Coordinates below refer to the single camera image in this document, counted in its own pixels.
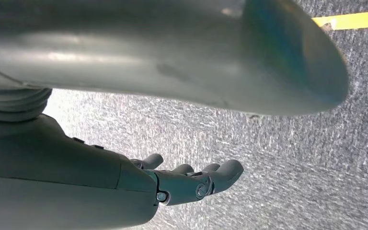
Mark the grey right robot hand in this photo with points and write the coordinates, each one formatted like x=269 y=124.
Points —
x=60 y=177

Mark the yellow floor tape square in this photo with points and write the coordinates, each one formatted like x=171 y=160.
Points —
x=355 y=19

